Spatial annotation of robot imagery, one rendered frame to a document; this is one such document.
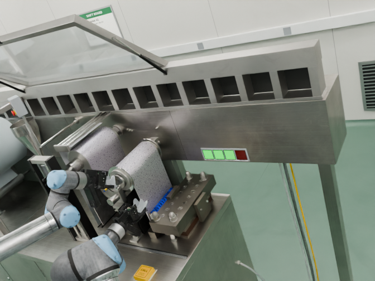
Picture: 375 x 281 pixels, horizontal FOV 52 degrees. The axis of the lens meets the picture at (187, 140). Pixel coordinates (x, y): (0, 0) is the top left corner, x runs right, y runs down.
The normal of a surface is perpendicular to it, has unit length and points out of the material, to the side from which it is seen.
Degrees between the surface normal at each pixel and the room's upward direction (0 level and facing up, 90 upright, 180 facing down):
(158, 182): 90
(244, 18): 90
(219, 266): 90
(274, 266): 0
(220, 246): 90
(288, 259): 0
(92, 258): 45
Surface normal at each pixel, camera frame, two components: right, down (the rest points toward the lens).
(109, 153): 0.83, 0.02
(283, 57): -0.47, 0.53
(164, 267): -0.30, -0.85
